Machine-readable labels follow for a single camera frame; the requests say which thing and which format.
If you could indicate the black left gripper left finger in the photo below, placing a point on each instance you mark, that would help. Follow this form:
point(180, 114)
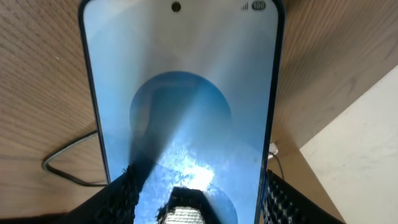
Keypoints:
point(115, 203)

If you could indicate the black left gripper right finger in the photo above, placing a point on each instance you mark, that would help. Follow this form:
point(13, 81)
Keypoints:
point(283, 204)

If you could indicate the blue Galaxy smartphone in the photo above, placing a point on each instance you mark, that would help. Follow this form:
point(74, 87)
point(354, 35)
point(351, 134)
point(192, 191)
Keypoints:
point(184, 91)

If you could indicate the white power strip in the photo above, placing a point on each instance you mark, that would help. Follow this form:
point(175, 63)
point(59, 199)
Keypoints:
point(273, 150)

